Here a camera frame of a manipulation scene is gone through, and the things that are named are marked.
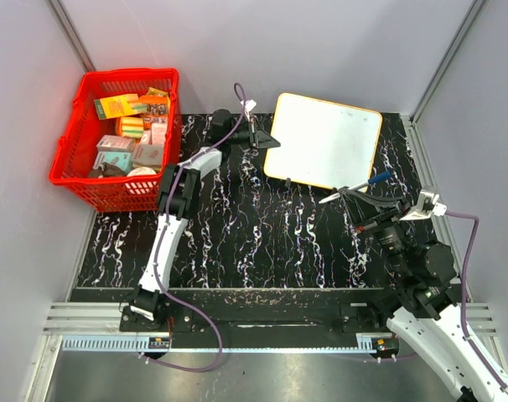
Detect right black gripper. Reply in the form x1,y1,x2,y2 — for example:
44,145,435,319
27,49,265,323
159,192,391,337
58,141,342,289
338,186,413,276

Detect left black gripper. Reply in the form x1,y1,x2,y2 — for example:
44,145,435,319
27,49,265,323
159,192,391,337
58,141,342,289
225,119,279,152

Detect white marker pen blue cap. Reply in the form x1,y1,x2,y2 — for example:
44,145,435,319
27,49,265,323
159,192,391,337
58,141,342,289
319,171,391,204

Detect white board with orange frame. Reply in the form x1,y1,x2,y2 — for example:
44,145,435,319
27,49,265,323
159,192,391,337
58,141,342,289
263,93,383,189

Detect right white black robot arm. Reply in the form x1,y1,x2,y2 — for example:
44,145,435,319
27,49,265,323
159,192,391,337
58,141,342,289
337,188,508,401

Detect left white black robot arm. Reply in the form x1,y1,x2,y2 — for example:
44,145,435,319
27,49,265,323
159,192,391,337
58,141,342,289
122,100,280,332

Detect pink white box in basket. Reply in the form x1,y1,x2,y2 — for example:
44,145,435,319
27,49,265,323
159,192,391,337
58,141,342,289
151,122,168,146

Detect brown pink box in basket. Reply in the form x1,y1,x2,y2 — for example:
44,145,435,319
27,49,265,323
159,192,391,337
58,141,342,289
131,143,163,169

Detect orange snack packet in basket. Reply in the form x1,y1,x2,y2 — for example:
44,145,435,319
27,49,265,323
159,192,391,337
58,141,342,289
138,87,171,116

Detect white round lid in basket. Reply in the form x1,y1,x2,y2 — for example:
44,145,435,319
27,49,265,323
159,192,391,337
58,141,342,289
127,167,157,177

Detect striped yellow orange sponge pack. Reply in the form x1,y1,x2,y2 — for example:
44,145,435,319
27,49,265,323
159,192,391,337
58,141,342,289
115,116,144,140

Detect teal box in basket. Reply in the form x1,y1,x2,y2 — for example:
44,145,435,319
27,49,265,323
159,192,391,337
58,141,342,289
93,151,132,173

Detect yellow green box in basket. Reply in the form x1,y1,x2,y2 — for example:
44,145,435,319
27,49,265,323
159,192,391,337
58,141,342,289
94,94,138,120

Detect grey pink box in basket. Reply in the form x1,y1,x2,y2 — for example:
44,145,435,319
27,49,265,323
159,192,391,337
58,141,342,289
96,135,136,152

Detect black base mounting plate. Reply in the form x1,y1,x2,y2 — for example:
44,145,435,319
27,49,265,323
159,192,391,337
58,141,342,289
118,287,402,351

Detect red plastic shopping basket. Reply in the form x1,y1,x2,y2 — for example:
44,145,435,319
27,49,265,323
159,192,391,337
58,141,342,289
49,68,182,212

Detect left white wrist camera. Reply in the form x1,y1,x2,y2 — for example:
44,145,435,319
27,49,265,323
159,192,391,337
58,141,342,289
241,100,257,121

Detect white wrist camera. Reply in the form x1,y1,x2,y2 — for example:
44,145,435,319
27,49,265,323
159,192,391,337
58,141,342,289
241,100,257,121
400,187,447,221

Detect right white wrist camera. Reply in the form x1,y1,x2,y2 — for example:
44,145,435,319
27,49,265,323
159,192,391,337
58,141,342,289
400,187,447,221

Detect grey slotted cable duct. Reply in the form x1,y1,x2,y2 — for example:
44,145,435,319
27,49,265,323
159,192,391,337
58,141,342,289
62,335,170,353

